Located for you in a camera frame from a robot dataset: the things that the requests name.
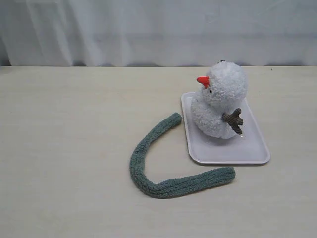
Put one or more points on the white plush snowman toy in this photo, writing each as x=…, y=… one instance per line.
x=216, y=107

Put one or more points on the green fleece scarf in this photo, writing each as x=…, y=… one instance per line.
x=173, y=187

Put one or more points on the white plastic tray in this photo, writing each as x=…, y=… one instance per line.
x=247, y=149

